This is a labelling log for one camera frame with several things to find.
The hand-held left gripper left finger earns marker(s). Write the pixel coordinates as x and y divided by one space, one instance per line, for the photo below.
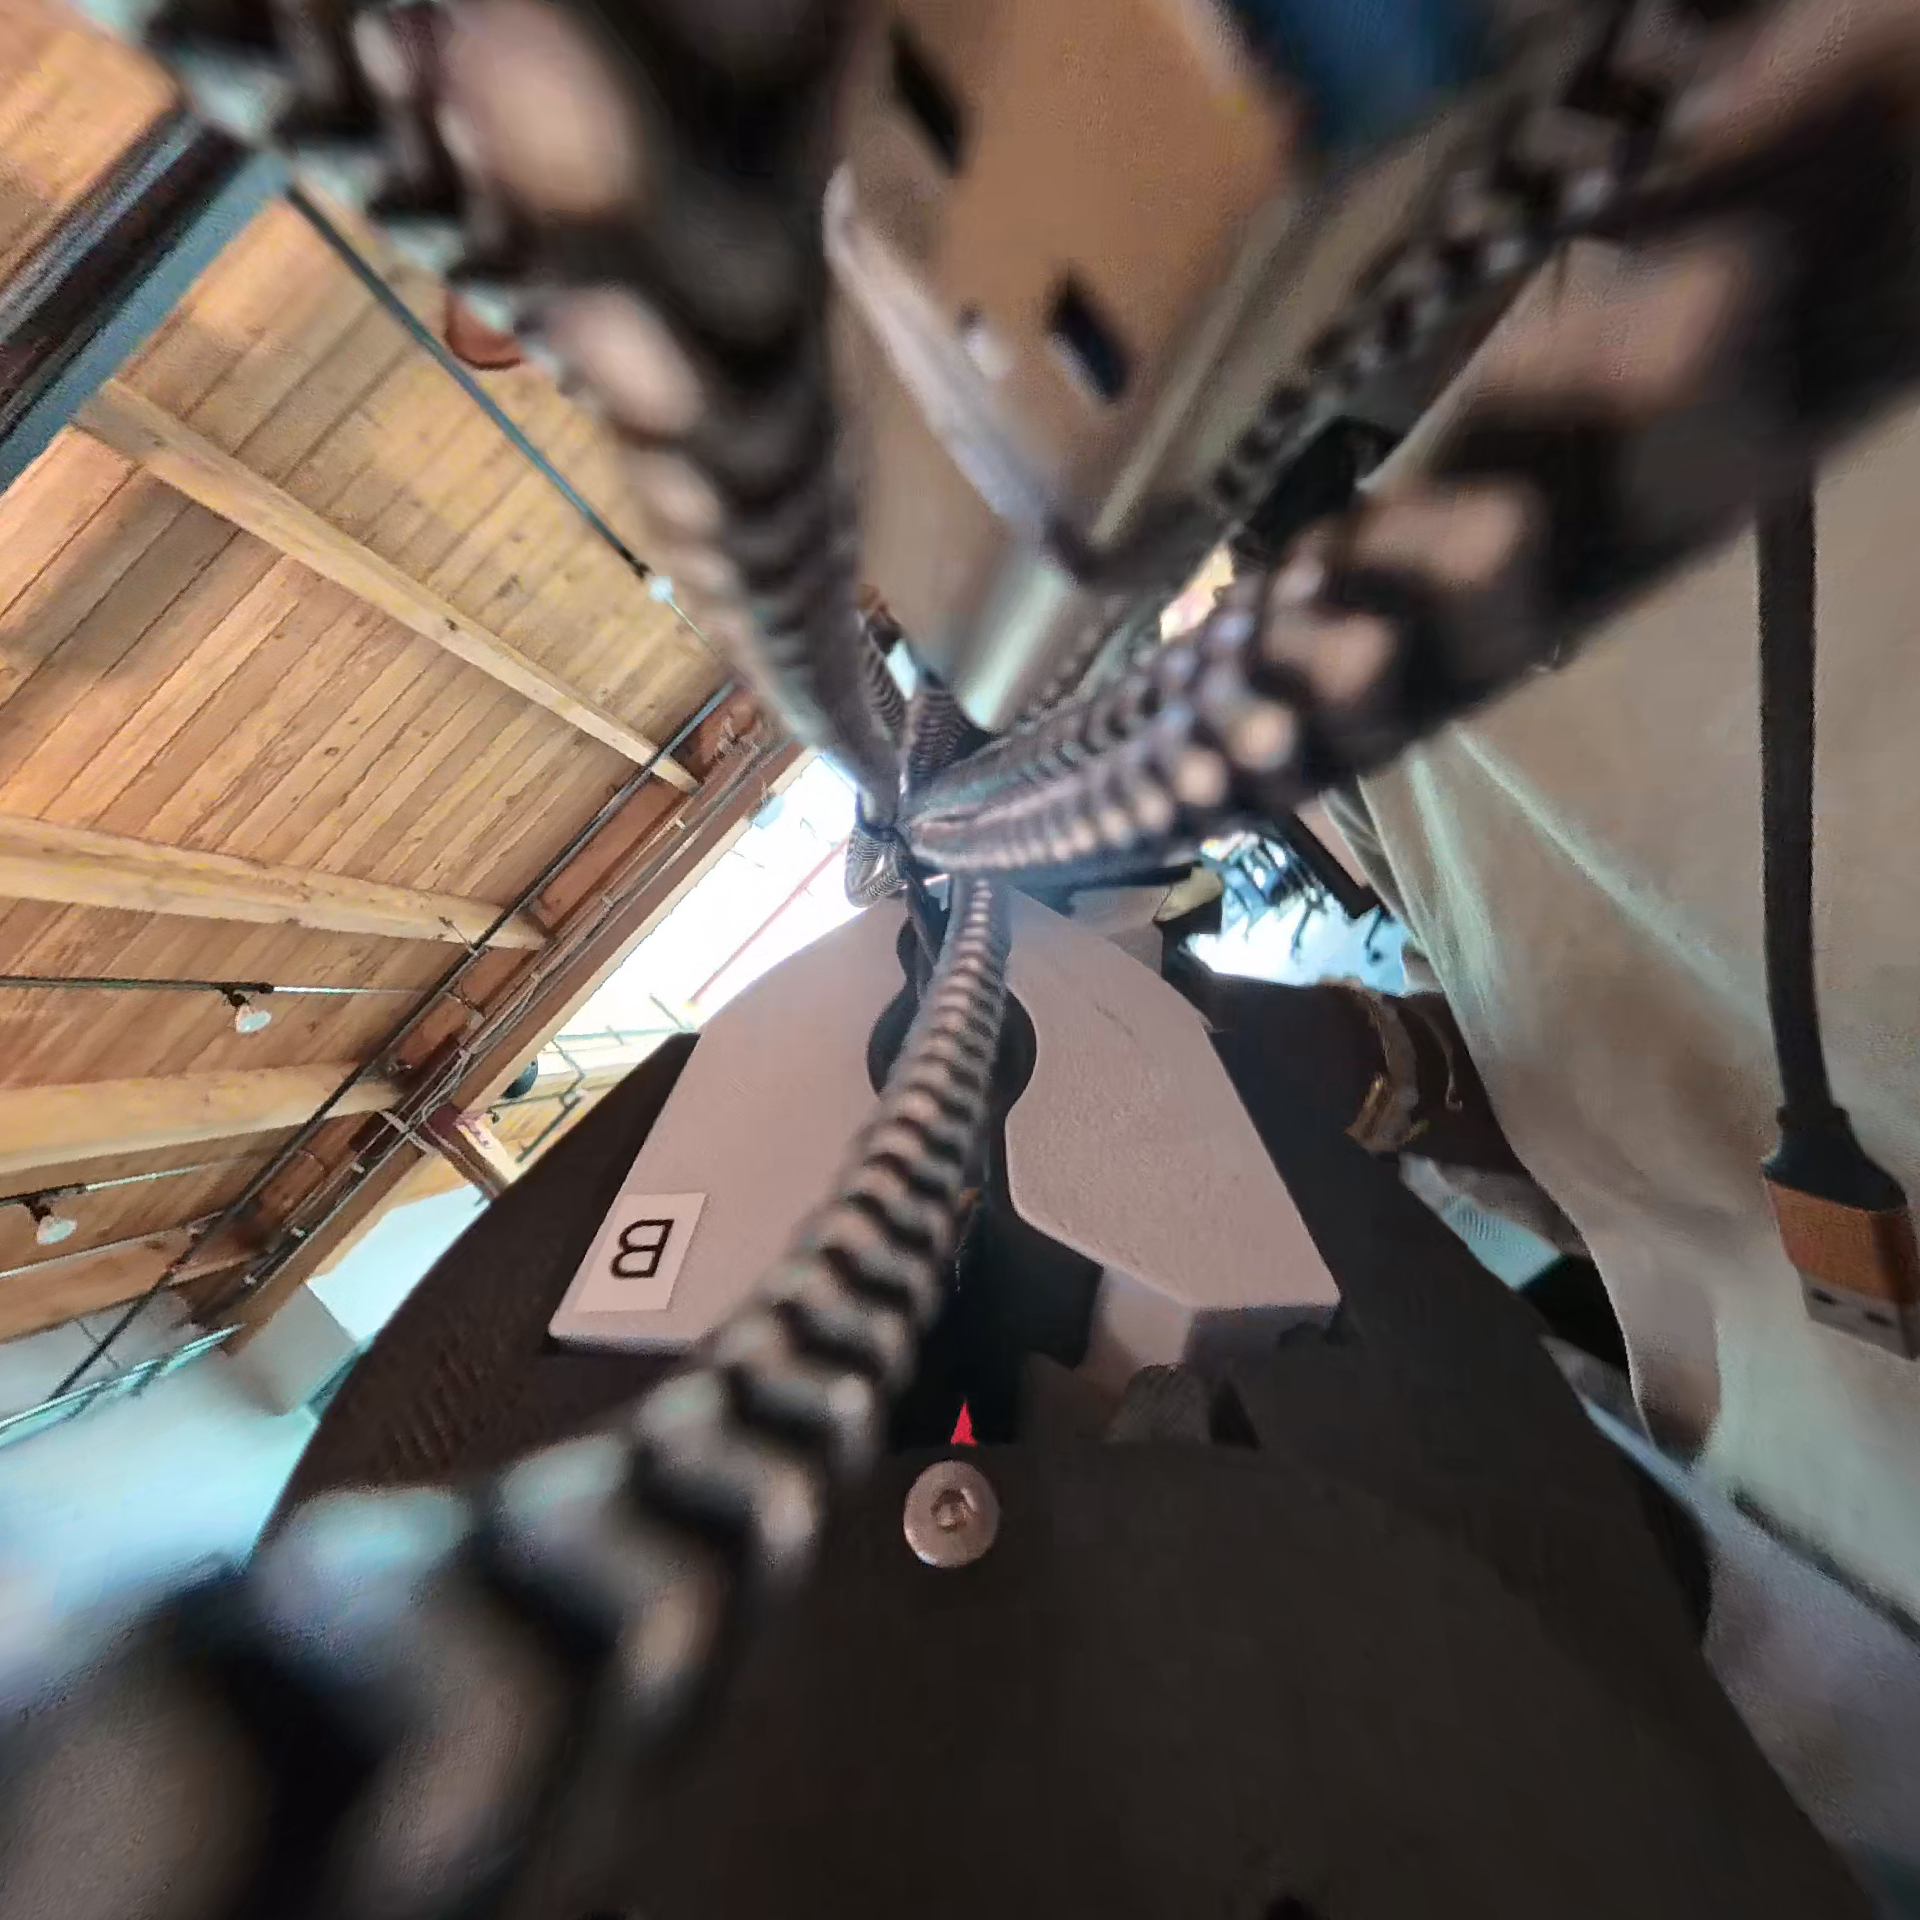
751 1142

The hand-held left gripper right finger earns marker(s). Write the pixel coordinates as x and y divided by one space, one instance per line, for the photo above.
1142 1110

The person's right hand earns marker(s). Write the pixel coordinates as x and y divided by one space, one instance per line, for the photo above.
1277 1037

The person in beige shirt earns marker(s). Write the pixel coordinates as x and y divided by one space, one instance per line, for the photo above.
1622 901

